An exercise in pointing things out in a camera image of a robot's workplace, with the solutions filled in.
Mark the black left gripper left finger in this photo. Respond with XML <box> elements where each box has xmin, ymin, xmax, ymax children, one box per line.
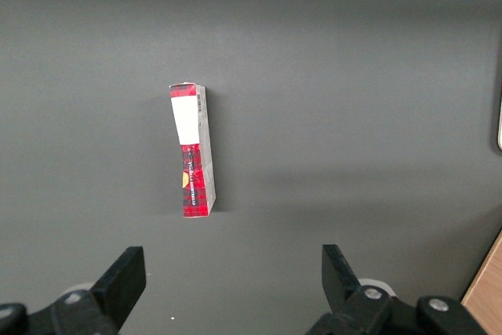
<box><xmin>0</xmin><ymin>246</ymin><xmax>147</xmax><ymax>335</ymax></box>

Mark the oak wooden drawer cabinet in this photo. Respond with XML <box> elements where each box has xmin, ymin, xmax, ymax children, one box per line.
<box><xmin>460</xmin><ymin>228</ymin><xmax>502</xmax><ymax>335</ymax></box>

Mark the red and grey carton box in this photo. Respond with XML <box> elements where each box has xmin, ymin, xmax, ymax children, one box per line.
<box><xmin>169</xmin><ymin>82</ymin><xmax>217</xmax><ymax>220</ymax></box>

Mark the dark grey table mat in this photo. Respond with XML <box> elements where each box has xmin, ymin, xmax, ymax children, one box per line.
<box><xmin>0</xmin><ymin>0</ymin><xmax>502</xmax><ymax>335</ymax></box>

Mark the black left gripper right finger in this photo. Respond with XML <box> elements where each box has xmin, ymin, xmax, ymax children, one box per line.
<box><xmin>305</xmin><ymin>244</ymin><xmax>487</xmax><ymax>335</ymax></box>

